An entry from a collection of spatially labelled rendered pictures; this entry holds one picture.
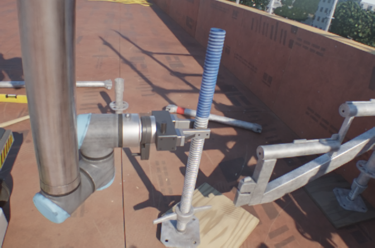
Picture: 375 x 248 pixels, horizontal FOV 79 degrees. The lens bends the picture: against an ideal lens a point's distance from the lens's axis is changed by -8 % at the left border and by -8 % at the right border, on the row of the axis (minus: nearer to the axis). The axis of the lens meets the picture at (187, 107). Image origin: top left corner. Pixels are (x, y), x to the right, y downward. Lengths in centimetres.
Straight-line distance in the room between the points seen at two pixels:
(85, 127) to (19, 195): 70
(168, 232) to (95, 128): 56
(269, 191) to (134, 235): 54
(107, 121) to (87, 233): 55
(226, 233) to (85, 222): 56
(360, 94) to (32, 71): 146
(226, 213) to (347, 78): 101
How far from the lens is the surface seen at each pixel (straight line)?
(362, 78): 154
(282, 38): 209
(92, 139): 63
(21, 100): 198
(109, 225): 108
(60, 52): 42
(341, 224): 136
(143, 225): 107
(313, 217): 133
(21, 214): 119
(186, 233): 103
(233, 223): 111
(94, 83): 209
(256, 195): 100
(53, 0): 40
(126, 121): 63
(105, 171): 70
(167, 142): 62
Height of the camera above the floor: 87
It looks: 28 degrees down
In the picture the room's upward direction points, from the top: 9 degrees clockwise
